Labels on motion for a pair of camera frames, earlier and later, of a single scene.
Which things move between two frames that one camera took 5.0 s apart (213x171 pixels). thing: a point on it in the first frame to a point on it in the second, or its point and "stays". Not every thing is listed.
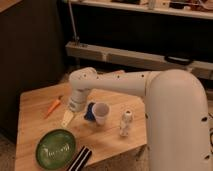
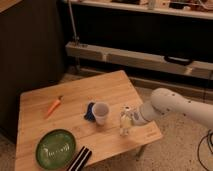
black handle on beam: [179, 60] stays
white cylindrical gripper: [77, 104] to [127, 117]
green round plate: [56, 148] stays
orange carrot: [54, 105] stays
